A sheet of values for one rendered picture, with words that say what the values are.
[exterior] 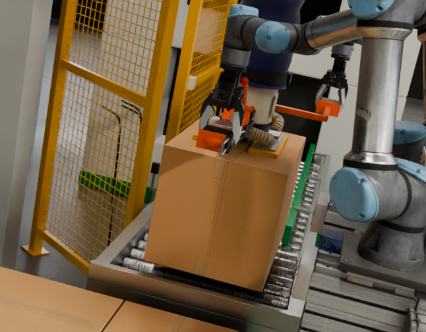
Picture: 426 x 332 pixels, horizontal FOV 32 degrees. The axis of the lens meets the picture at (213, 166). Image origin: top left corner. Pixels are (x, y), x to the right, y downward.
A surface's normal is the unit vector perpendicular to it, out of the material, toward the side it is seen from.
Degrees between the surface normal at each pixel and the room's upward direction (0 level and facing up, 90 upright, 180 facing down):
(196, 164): 90
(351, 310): 90
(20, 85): 90
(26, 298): 0
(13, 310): 0
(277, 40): 90
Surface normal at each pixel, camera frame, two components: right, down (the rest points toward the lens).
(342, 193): -0.80, 0.15
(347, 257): 0.19, -0.94
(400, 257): 0.04, -0.03
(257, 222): -0.21, 0.23
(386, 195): 0.58, 0.10
